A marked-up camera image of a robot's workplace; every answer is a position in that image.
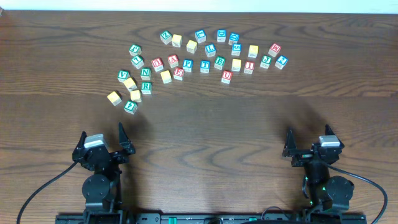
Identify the green J block right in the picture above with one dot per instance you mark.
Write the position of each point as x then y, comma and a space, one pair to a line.
265, 61

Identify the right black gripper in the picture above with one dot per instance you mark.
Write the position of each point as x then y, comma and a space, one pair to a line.
311, 156

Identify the red E block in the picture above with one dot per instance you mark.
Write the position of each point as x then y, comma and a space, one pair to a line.
178, 73

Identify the blue L block middle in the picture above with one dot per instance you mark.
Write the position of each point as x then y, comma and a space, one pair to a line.
210, 50

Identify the red M block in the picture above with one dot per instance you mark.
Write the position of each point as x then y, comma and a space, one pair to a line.
274, 50

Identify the blue 5 block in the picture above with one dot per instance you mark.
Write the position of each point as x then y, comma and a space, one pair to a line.
236, 49

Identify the green B block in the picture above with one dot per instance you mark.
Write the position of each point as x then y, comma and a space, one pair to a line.
219, 62

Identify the green j block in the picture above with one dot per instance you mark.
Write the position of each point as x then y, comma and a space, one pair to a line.
135, 50
265, 61

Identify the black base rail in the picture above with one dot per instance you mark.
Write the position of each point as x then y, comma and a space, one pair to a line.
155, 218

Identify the yellow block top row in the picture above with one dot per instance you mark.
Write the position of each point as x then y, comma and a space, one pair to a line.
176, 40

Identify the yellow block beside V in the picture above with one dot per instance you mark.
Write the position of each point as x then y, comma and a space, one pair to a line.
130, 84

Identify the red Q block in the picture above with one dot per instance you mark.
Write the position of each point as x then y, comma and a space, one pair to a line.
157, 64

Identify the blue P block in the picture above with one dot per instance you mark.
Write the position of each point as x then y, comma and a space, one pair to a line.
188, 65

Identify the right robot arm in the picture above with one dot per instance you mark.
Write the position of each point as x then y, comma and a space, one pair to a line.
329, 196

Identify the yellow block second row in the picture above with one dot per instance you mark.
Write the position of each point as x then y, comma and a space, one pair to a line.
192, 46

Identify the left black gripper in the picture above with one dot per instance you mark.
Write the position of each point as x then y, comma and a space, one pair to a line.
104, 155

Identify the green Z block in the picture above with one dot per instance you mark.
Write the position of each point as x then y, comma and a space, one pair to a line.
166, 37

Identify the red I block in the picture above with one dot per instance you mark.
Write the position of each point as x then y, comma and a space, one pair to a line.
249, 67

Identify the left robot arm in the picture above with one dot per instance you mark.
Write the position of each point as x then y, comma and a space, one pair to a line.
102, 190

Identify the red U block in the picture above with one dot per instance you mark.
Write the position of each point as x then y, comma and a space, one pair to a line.
226, 77

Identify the red A block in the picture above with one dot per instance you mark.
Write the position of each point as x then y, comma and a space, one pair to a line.
173, 60

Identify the green V block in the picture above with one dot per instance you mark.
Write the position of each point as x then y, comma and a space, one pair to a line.
123, 75

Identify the green R block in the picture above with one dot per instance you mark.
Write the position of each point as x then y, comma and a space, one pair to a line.
146, 88

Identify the blue 2 block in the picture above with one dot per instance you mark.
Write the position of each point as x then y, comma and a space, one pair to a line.
281, 62

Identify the yellow block right top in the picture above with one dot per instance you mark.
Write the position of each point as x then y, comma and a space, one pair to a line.
253, 51

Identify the green J block left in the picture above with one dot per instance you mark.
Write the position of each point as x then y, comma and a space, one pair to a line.
135, 50

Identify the green N block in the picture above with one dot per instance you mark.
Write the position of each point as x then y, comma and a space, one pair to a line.
146, 74

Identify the blue tilted D block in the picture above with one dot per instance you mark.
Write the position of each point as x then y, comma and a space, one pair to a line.
233, 38

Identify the yellow O block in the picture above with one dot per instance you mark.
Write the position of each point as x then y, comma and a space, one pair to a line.
166, 76

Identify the yellow C block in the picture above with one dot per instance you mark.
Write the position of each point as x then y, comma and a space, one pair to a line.
115, 98

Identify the green 4 block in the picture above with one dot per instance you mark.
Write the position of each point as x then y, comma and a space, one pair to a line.
130, 107

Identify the green 7 block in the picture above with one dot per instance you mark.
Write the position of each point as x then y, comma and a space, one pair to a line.
137, 61

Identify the blue T block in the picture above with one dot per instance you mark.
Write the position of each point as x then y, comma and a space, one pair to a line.
205, 66

